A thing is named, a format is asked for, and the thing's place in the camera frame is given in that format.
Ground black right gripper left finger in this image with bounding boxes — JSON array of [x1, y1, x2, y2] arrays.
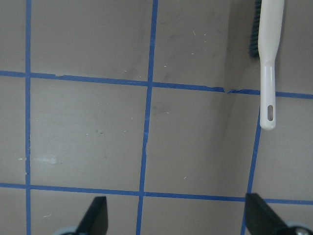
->
[[76, 196, 108, 235]]

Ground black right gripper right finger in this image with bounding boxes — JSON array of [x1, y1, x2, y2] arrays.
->
[[245, 193, 306, 235]]

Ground white hand brush black bristles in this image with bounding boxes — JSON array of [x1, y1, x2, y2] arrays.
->
[[249, 0, 285, 130]]

